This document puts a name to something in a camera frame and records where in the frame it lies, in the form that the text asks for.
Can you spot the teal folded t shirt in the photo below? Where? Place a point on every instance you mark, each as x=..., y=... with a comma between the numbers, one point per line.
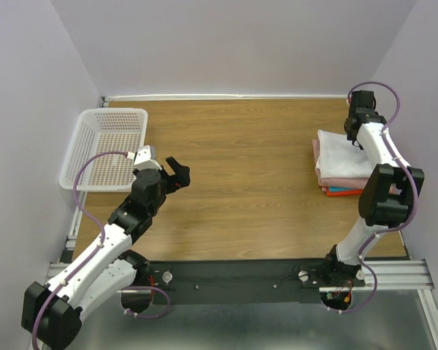
x=339, y=189

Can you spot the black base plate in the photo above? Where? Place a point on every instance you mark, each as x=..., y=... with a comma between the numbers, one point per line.
x=233, y=282

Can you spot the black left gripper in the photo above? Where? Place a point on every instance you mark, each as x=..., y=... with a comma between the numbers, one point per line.
x=171, y=179

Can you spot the red folded t shirt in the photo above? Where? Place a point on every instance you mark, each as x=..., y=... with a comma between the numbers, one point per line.
x=337, y=193

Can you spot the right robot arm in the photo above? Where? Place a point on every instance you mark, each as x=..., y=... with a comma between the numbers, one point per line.
x=389, y=199

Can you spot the pink folded t shirt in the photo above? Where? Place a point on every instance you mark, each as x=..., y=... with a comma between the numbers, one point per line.
x=348, y=183

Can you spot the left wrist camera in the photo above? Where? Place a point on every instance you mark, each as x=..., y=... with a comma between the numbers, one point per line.
x=144, y=158

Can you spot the white t shirt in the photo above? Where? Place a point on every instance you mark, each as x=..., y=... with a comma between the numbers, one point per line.
x=337, y=158

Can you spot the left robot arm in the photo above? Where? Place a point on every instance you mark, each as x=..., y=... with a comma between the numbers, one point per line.
x=54, y=312

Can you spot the aluminium frame rail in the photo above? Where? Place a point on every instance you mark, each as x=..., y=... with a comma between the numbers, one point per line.
x=391, y=274

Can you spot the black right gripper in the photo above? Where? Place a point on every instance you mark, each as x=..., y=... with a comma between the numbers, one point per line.
x=362, y=98

